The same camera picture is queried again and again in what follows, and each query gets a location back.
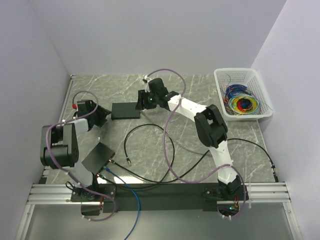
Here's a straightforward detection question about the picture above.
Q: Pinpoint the colourful wire bundle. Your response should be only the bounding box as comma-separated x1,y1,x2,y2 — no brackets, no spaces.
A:
223,83,262,116

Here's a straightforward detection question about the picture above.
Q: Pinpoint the black ethernet cable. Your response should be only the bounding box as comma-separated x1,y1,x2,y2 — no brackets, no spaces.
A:
96,124,176,187

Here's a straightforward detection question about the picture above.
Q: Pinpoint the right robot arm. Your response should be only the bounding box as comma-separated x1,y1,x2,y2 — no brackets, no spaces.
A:
135,76,248,201

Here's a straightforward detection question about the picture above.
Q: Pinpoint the black long power cable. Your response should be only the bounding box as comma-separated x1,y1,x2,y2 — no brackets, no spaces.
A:
109,138,278,192

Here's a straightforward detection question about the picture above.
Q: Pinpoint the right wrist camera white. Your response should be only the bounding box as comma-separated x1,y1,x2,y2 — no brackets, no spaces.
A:
142,75,152,86

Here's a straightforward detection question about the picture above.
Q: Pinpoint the blue ethernet cable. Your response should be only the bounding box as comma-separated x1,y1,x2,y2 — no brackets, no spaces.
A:
103,166,141,240

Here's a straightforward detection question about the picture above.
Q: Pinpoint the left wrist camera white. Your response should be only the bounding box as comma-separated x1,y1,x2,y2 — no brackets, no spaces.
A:
72,103,78,110

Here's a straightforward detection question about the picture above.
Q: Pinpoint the black base beam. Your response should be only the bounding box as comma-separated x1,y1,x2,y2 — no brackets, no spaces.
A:
70,183,248,214

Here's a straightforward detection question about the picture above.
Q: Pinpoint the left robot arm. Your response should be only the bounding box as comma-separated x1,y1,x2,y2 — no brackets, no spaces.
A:
40,99,112,201

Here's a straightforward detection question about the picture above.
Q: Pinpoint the white plastic basket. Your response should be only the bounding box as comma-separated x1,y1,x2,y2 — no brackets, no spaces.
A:
214,68,273,121

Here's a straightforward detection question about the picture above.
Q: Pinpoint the black network switch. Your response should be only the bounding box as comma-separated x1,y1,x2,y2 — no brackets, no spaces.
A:
111,102,140,120
81,142,115,175

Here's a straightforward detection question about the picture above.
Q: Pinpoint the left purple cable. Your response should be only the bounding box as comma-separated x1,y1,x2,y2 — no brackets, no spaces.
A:
46,90,119,223

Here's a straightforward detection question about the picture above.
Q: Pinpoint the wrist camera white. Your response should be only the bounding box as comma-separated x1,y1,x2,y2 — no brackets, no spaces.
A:
72,103,78,110
142,75,152,86

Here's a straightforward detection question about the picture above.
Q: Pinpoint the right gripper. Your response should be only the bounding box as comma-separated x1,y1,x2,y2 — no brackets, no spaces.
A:
134,90,159,111

